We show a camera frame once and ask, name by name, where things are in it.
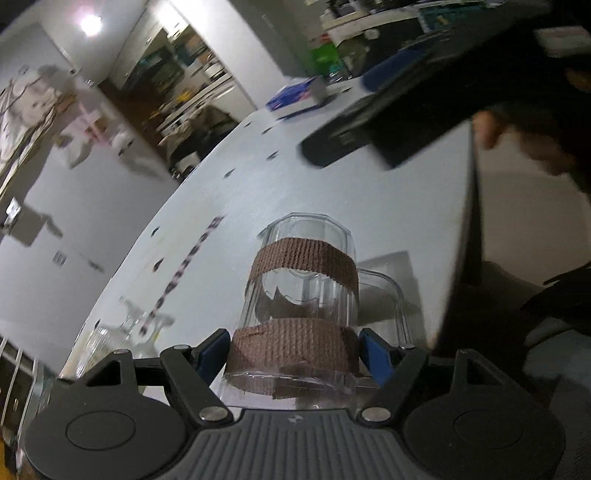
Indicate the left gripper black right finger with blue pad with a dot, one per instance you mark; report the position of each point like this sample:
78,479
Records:
460,418

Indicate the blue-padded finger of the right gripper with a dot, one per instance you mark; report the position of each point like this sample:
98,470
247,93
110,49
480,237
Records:
383,73

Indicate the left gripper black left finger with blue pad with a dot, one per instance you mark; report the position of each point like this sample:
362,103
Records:
130,418

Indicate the clear mug with brown bands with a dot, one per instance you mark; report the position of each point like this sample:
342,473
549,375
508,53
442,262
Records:
297,345

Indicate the person's hand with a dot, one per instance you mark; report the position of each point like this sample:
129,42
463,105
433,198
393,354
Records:
490,128

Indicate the blue tissue box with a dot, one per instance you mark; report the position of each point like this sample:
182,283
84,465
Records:
300,95

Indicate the clear stemmed glass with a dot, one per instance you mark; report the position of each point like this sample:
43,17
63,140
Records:
137,334

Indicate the white drawer unit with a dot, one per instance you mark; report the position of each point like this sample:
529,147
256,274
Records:
22,385

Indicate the chair draped with brown clothes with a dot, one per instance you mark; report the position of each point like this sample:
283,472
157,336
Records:
198,135

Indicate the white plush toy hanging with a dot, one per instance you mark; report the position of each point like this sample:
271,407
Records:
121,142

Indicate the patterned cloth wall cover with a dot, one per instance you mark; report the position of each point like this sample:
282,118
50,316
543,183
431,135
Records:
30,104

